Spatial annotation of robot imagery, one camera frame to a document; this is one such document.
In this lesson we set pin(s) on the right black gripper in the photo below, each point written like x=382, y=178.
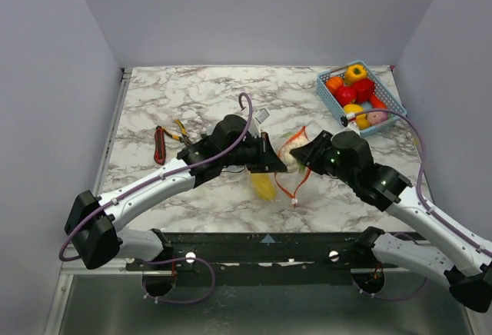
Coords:
x=320, y=152

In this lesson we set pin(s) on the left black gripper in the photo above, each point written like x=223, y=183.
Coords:
x=268, y=160

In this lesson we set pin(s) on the clear zip top bag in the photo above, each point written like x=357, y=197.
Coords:
x=290, y=184

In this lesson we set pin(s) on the yellow toy corn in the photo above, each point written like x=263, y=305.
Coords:
x=263, y=186

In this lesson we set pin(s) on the blue plastic basket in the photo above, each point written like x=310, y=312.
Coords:
x=394, y=108

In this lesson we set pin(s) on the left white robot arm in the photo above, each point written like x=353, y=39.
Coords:
x=97, y=226

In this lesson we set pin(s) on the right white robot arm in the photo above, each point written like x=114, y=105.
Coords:
x=458, y=259

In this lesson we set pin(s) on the yellow toy lemon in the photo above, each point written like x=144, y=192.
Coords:
x=356, y=109

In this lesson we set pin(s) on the yellow toy orange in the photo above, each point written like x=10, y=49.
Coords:
x=363, y=123

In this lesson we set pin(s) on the red toy apple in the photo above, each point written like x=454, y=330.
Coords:
x=345, y=95

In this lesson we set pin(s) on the orange toy pumpkin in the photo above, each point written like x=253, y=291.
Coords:
x=334, y=83

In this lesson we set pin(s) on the pink toy onion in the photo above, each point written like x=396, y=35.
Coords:
x=377, y=117

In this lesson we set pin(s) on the red toy bell pepper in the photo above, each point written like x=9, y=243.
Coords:
x=364, y=89

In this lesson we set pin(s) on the yellow toy bell pepper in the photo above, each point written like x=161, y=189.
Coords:
x=354, y=73

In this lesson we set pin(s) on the red black utility knife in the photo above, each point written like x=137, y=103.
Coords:
x=160, y=151

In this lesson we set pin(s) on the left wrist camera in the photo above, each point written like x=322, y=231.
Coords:
x=259, y=118

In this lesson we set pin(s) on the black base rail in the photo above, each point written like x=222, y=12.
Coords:
x=262, y=259

